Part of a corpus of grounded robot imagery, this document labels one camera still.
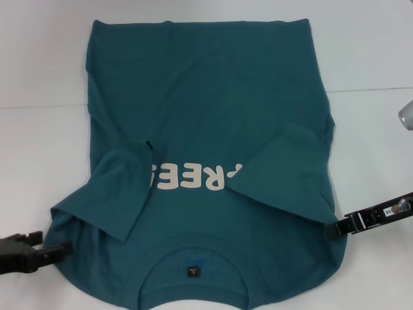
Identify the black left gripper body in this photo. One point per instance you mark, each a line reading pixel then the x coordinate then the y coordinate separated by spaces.
pixel 16 255

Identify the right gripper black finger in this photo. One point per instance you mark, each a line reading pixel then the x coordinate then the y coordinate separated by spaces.
pixel 343 226

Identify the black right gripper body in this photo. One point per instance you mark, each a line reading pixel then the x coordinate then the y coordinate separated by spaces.
pixel 377 218

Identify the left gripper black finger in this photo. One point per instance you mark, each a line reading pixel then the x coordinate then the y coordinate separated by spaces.
pixel 32 239
pixel 55 252

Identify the blue FREE print t-shirt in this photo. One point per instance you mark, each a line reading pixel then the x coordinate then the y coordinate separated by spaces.
pixel 206 97

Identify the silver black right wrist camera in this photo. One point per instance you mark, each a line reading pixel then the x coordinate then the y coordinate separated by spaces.
pixel 408 116

